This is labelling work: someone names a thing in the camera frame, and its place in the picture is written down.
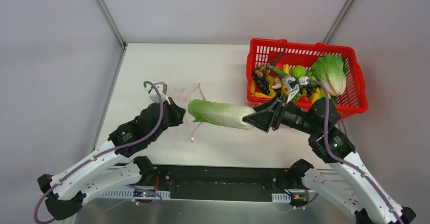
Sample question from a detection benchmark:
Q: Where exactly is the clear zip top bag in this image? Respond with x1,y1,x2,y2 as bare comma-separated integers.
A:
167,83,206,143

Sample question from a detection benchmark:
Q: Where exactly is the white green napa cabbage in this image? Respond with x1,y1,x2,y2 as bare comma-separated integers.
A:
188,99,256,130

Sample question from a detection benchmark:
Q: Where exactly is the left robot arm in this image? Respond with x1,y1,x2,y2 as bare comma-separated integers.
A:
33,98,186,223

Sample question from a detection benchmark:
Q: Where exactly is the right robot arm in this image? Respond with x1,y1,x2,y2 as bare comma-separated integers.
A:
242,98,416,223

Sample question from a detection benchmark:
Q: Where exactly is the green grape bunch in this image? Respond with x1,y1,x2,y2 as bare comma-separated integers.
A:
292,89,307,101

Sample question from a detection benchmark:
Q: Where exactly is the dark purple grape bunch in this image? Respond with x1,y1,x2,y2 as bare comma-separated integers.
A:
253,75,270,95

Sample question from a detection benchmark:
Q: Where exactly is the dark green pepper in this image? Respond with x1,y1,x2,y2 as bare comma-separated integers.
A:
307,76,318,89

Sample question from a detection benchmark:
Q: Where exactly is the red plastic basket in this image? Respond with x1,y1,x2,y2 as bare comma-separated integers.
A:
245,38,368,120

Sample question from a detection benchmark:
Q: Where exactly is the light green lime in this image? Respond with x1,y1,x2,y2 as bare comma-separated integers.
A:
290,65,307,80

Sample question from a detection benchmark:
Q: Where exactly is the large green lettuce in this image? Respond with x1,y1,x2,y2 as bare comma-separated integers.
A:
311,54,349,96

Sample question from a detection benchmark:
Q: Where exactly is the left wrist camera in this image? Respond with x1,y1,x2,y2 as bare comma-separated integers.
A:
143,81,170,104

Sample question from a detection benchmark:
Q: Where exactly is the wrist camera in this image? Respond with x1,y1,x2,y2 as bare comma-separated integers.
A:
143,81,170,104
282,74,309,103

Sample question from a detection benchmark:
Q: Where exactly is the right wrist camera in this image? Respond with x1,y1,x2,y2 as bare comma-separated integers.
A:
282,74,309,103

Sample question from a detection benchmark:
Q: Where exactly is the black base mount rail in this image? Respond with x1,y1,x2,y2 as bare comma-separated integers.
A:
146,165,305,202

